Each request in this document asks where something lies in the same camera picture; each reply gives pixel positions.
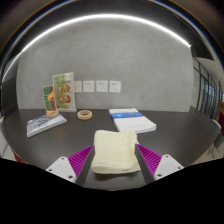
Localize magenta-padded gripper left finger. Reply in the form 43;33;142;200
45;144;96;188

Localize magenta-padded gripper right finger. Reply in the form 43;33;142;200
134;143;185;185

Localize cream ribbed towel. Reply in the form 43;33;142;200
91;129;142;175

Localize grey photo cover book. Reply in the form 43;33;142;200
26;113;68;139

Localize white book with blue band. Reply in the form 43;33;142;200
108;107;158;135

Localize beige tape roll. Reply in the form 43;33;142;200
76;109;94;121

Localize acrylic sign on wooden base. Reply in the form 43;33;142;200
41;84;60;120

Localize green food menu stand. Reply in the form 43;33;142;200
52;71;78;113

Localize black-framed glass partition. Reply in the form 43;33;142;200
191;55;224;122

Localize ceiling light strip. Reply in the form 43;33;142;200
1;13;193;83

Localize white wall socket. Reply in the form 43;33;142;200
108;80;122;94
82;80;96;94
73;80;83;94
95;79;109;94

